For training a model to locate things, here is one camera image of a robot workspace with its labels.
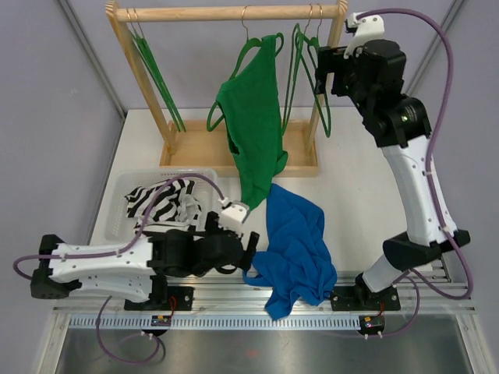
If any green hanger of blue top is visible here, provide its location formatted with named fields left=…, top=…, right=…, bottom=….
left=292, top=23, right=332, bottom=138

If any blue tank top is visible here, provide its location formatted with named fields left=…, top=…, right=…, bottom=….
left=242, top=184, right=338, bottom=320

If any black white striped tank top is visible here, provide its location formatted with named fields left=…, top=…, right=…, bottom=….
left=125, top=178, right=203, bottom=235

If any green tank top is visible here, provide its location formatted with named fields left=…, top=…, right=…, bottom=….
left=215, top=33, right=288, bottom=210

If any green hanger of striped top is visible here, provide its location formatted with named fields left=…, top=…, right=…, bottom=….
left=281, top=22, right=310, bottom=135

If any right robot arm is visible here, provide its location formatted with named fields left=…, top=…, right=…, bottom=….
left=315, top=39, right=471, bottom=309

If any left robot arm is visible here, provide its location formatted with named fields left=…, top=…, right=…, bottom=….
left=30, top=212, right=260, bottom=310

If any empty green hanger inner left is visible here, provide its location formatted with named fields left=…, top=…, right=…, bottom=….
left=132, top=20, right=186, bottom=132

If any empty green hanger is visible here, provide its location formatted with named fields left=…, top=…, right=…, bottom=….
left=128, top=20, right=182, bottom=132
left=132, top=20, right=186, bottom=132

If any empty green hanger outer left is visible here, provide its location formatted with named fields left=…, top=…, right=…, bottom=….
left=128, top=20, right=182, bottom=132

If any white plastic basket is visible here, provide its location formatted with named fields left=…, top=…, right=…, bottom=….
left=103, top=168, right=219, bottom=243

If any wooden clothes rack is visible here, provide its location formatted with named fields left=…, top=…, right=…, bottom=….
left=105, top=1, right=348, bottom=181

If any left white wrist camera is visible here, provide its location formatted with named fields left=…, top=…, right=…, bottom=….
left=218, top=197, right=250, bottom=233

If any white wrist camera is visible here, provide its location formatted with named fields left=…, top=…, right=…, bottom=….
left=344, top=12, right=384, bottom=59
left=218, top=197, right=250, bottom=233

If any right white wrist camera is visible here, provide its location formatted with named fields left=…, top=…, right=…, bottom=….
left=344, top=12, right=384, bottom=59

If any white slotted cable duct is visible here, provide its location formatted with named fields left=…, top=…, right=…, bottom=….
left=69, top=314, right=360, bottom=330

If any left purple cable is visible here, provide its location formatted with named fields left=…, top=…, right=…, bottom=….
left=12, top=173, right=228, bottom=365

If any purple cable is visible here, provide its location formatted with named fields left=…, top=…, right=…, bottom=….
left=12, top=173, right=228, bottom=365
left=358, top=8, right=474, bottom=301

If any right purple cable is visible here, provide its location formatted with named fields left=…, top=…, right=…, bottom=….
left=358, top=8, right=474, bottom=301

